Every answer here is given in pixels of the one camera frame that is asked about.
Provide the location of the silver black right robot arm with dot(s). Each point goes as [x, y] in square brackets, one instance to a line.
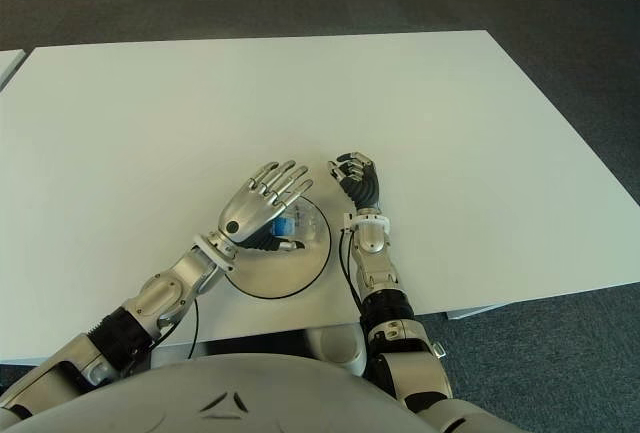
[380, 273]

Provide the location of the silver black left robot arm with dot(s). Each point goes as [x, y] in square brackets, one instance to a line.
[165, 293]

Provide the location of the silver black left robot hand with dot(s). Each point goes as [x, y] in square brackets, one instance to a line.
[252, 205]

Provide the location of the grey robot torso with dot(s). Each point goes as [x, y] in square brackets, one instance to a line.
[250, 398]

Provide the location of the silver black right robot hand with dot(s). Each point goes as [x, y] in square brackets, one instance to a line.
[364, 185]

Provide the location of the round white plate black rim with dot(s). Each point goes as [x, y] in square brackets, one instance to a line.
[280, 273]

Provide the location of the clear water bottle blue label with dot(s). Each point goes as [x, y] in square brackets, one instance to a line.
[295, 220]

